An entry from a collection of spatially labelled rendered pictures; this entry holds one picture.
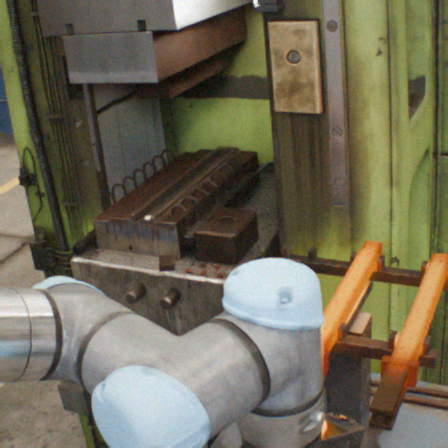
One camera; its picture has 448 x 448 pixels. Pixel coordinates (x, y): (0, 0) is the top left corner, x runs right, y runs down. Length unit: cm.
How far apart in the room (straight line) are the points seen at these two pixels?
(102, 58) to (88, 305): 82
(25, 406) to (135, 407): 217
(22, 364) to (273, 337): 19
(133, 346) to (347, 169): 89
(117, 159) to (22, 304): 113
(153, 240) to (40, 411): 130
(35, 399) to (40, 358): 211
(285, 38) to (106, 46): 33
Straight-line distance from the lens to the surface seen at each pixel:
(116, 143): 164
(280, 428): 57
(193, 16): 129
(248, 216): 139
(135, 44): 128
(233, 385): 49
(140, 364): 49
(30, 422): 255
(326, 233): 141
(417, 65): 164
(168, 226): 137
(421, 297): 105
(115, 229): 145
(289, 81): 130
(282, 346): 52
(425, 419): 125
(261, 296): 51
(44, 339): 54
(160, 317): 141
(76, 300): 57
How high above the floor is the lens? 155
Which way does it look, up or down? 24 degrees down
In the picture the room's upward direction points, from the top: 6 degrees counter-clockwise
